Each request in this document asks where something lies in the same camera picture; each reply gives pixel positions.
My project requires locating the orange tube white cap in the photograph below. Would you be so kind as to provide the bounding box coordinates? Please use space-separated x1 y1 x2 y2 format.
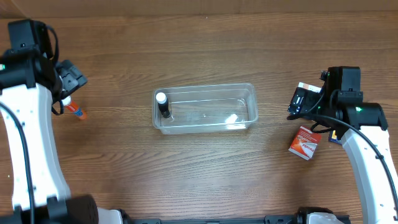
62 96 87 120

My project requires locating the red Panadol box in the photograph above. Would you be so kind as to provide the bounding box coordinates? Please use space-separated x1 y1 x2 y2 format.
288 126 322 161

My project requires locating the blue VapoDrops lozenge box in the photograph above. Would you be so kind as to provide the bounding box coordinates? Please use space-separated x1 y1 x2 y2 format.
328 130 341 144

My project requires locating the black tube white cap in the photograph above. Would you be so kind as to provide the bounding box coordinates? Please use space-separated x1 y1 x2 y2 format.
155 92 171 118

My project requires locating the white Hansaplast box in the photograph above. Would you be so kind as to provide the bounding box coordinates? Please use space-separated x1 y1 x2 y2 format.
297 82 322 93

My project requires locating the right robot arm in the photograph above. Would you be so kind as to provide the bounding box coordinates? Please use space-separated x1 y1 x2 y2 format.
288 66 397 223

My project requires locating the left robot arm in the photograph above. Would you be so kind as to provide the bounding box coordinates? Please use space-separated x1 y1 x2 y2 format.
1 19 123 223

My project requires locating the clear plastic container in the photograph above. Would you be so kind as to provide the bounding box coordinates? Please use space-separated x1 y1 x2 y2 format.
152 83 259 134

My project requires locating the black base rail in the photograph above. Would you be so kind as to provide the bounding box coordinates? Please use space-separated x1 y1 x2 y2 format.
124 214 352 224

